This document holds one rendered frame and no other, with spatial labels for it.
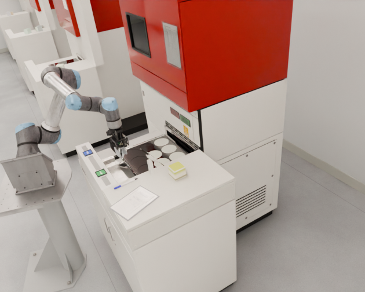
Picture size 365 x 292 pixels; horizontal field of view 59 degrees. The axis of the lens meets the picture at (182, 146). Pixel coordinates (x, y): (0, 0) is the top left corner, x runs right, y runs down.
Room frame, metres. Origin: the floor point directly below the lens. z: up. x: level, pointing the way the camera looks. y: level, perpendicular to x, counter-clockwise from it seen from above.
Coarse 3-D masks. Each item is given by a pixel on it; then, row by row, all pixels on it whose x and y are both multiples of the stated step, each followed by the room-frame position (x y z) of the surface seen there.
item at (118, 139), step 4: (108, 128) 1.51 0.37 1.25; (120, 128) 1.50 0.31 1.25; (116, 132) 1.47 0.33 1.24; (120, 132) 1.50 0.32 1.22; (112, 136) 1.53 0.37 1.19; (116, 136) 1.48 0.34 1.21; (120, 136) 1.48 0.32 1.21; (124, 136) 1.51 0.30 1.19; (112, 140) 1.49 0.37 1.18; (116, 140) 1.48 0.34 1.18; (120, 140) 1.47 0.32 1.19; (124, 140) 1.49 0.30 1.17; (116, 144) 1.46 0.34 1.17; (120, 144) 1.48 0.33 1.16; (124, 144) 1.48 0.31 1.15; (128, 144) 1.50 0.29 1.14; (116, 148) 1.47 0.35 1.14
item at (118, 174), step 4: (116, 168) 1.66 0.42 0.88; (120, 168) 1.65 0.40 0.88; (112, 172) 1.62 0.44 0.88; (116, 172) 1.62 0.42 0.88; (120, 172) 1.61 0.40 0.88; (116, 176) 1.57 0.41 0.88; (120, 176) 1.57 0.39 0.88; (124, 176) 1.57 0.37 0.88; (116, 180) 1.53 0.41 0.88; (120, 180) 1.53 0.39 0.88; (124, 180) 1.53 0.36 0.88
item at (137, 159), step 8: (144, 144) 1.87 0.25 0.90; (152, 144) 1.86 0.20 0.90; (168, 144) 1.83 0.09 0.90; (120, 152) 1.80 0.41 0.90; (128, 152) 1.79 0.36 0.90; (136, 152) 1.78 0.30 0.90; (184, 152) 1.71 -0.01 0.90; (128, 160) 1.70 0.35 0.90; (136, 160) 1.69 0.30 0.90; (144, 160) 1.68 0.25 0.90; (152, 160) 1.67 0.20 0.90; (136, 168) 1.61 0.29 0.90; (144, 168) 1.60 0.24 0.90
